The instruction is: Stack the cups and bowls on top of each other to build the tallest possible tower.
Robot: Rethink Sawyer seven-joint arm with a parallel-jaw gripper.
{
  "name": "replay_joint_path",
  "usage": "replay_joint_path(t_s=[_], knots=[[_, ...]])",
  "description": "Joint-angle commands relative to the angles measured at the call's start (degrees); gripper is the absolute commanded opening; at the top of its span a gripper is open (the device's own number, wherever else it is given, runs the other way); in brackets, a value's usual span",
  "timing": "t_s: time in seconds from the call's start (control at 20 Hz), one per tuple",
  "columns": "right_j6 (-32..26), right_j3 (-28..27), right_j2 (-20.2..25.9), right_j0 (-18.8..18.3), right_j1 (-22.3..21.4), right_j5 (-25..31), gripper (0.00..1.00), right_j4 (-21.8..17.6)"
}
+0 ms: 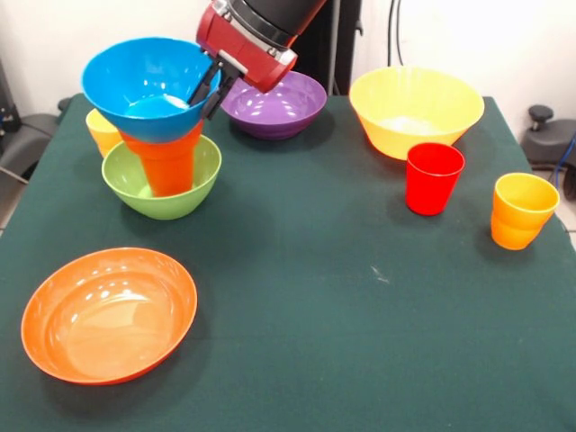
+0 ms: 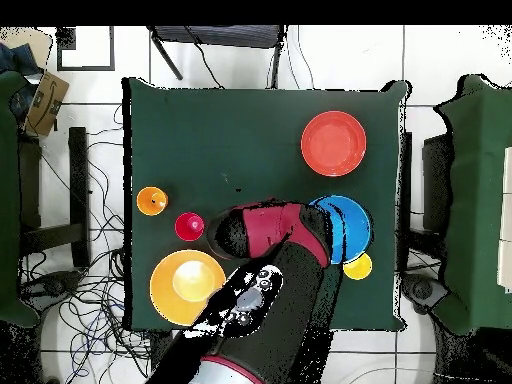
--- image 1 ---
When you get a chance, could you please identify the tall orange cup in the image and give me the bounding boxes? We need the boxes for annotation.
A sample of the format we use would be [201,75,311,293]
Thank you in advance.
[139,150,197,198]

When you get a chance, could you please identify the small orange bowl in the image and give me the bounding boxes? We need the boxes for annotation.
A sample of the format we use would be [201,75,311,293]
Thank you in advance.
[117,120,204,161]

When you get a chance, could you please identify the purple bowl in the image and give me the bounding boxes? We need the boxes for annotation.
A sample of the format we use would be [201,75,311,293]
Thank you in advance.
[220,70,329,140]

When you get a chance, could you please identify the blue cable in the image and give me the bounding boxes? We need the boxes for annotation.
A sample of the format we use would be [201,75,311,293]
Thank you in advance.
[553,134,576,185]

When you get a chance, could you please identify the dark grey equipment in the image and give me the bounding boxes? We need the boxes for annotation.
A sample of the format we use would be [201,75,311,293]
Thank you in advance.
[0,58,20,132]

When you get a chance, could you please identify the dark green tablecloth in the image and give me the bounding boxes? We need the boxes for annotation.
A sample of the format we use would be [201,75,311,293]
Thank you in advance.
[0,92,576,432]

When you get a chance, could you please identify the stepped orange-yellow cup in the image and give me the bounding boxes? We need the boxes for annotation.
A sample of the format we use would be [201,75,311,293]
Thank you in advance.
[490,172,562,251]

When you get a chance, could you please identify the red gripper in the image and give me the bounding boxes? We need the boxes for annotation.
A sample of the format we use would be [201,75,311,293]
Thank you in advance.
[187,0,299,122]

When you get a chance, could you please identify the yellow cup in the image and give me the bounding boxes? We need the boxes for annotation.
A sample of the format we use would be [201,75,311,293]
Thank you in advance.
[85,107,126,158]

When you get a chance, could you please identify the black wall cables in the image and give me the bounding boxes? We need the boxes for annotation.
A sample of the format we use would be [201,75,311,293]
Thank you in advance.
[387,0,406,68]

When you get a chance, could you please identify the green bowl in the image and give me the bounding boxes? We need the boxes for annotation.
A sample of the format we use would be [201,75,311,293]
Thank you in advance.
[101,133,223,221]

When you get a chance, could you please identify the blue bowl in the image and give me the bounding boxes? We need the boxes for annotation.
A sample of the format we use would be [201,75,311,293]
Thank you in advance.
[80,37,222,144]

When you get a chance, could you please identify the wide shallow orange bowl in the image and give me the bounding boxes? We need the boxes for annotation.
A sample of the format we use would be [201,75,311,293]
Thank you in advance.
[20,247,199,386]

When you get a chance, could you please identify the red cup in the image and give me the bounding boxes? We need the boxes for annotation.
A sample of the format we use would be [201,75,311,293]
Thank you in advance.
[404,142,467,217]

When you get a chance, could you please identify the large yellow bowl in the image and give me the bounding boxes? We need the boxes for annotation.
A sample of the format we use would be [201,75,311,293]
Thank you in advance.
[348,66,486,161]

